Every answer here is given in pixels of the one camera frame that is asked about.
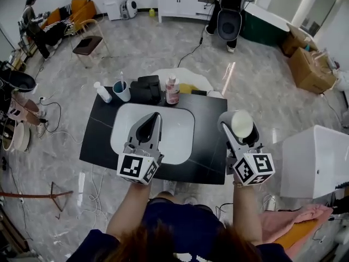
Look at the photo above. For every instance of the pink patterned bottle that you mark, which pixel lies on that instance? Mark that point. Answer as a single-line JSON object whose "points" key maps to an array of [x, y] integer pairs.
{"points": [[172, 91]]}

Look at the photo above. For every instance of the pink towel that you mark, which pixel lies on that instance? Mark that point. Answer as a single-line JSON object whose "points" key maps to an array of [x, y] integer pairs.
{"points": [[289, 217]]}

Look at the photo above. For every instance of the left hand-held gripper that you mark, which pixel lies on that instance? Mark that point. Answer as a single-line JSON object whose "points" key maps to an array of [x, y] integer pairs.
{"points": [[136, 165]]}

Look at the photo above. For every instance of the orange cushion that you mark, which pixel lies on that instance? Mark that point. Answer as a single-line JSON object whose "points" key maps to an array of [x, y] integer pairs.
{"points": [[297, 233]]}

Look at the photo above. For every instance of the black oval seat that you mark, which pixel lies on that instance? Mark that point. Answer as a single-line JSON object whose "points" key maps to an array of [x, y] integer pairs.
{"points": [[229, 26]]}

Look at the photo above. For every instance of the white toothbrush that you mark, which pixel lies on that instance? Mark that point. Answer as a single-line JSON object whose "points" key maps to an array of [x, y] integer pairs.
{"points": [[121, 78]]}

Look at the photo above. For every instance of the small flat black item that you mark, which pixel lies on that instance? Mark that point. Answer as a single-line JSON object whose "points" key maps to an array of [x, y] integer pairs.
{"points": [[199, 92]]}

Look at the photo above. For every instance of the dark green bathtub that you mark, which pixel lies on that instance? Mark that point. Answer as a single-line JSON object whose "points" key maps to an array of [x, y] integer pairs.
{"points": [[261, 29]]}

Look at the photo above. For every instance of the large cardboard box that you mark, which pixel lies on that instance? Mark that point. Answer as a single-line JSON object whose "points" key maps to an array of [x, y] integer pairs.
{"points": [[308, 70]]}

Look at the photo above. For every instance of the black round basin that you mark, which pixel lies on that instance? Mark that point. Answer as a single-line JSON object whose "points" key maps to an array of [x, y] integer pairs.
{"points": [[19, 80]]}

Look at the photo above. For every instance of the person's left forearm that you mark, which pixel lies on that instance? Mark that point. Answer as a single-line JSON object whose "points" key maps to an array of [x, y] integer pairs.
{"points": [[128, 211]]}

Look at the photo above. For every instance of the wooden folding stand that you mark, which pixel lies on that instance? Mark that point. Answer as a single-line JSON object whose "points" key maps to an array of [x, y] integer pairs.
{"points": [[58, 198]]}

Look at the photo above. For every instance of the person's right forearm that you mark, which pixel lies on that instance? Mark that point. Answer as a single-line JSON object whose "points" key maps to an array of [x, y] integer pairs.
{"points": [[246, 211]]}

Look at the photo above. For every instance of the grey white cup item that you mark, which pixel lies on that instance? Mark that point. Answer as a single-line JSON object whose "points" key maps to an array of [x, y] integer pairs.
{"points": [[241, 123]]}

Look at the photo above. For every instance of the orange sofa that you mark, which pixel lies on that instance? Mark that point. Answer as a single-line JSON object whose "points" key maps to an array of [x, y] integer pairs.
{"points": [[81, 9]]}

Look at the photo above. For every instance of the small cardboard box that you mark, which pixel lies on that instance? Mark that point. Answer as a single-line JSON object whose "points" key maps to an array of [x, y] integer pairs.
{"points": [[293, 41]]}

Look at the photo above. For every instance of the white bathtub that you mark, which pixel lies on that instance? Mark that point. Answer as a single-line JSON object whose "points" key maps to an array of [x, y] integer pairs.
{"points": [[313, 162]]}

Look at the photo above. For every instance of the white cabinet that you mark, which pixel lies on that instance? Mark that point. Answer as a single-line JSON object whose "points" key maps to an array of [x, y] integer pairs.
{"points": [[177, 4]]}

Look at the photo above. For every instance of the wooden chair dark seat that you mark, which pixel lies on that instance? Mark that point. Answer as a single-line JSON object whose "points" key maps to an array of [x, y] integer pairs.
{"points": [[87, 44]]}

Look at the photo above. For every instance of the person's dark blue shirt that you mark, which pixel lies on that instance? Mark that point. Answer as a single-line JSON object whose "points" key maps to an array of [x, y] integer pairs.
{"points": [[180, 222]]}

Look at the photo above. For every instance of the white sink basin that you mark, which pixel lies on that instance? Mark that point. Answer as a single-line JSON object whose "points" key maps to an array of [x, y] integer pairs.
{"points": [[177, 135]]}

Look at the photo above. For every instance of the yellow cloth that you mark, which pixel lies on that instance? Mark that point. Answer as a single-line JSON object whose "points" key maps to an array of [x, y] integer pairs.
{"points": [[188, 88]]}

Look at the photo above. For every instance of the small white pump bottle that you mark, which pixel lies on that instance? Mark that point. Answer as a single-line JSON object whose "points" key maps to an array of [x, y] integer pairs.
{"points": [[105, 94]]}

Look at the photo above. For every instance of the round white appliance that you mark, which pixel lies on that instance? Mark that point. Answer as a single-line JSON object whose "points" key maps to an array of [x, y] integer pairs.
{"points": [[128, 9]]}

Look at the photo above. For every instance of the person's white shoe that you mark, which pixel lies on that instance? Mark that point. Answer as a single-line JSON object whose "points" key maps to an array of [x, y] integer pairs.
{"points": [[191, 200], [169, 187]]}

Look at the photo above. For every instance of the cream round basin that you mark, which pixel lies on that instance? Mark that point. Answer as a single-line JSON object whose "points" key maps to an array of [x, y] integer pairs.
{"points": [[20, 136]]}

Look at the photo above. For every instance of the light blue tumbler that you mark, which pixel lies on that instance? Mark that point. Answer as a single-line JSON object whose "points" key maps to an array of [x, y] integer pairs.
{"points": [[123, 93]]}

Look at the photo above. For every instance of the black sink counter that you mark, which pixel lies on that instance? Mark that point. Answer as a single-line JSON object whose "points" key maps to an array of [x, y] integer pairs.
{"points": [[207, 135]]}

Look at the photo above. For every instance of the black storage box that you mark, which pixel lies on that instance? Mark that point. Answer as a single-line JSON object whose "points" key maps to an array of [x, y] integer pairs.
{"points": [[147, 89]]}

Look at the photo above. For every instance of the yellow bottle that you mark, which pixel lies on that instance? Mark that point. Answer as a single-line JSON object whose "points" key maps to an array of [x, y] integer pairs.
{"points": [[151, 12]]}

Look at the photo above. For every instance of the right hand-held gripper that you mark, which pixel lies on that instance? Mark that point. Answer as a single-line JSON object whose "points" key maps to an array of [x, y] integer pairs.
{"points": [[253, 168]]}

